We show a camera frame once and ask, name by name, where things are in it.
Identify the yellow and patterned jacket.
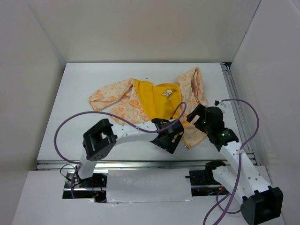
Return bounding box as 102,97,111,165
89,67,208,148

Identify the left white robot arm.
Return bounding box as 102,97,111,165
75,118,184,188

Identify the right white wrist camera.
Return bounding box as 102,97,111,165
214,100,226,108

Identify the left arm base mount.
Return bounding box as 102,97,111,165
60,164,108,203

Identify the aluminium frame rail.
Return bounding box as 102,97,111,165
36,160,235,170
220,62,262,165

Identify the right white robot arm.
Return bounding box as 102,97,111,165
187,104,283,225

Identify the aluminium frame rail front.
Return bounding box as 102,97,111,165
36,160,235,170

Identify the white cover sheet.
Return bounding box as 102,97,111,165
106,169,192,203

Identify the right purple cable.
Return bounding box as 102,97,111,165
202,98,260,225

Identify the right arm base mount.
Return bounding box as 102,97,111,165
185,170,228,197

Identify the aluminium frame rail right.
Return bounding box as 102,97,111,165
220,62,262,165

